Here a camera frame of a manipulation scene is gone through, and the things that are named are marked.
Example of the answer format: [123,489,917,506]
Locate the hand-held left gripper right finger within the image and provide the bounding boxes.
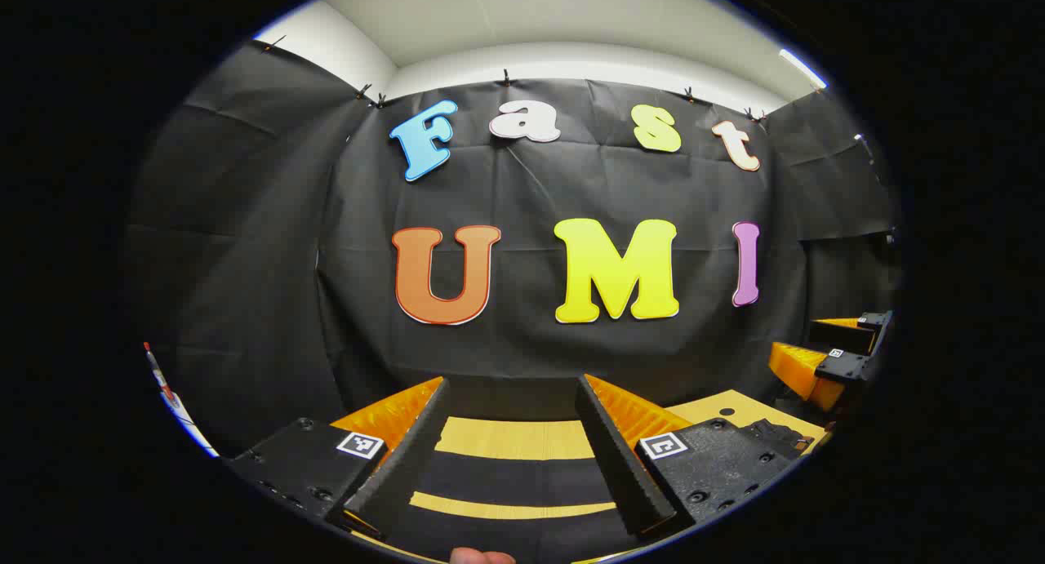
[574,374,817,540]

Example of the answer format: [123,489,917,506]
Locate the black jeans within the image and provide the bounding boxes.
[384,452,646,563]

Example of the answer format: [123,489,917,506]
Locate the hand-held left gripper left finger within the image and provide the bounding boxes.
[225,375,451,542]

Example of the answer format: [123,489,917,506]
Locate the red-capped plastic bottle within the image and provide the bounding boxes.
[144,342,176,406]

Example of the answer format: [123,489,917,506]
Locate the black backdrop cloth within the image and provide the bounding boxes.
[122,38,903,459]

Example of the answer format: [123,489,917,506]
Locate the white device with cables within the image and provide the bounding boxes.
[167,397,220,459]

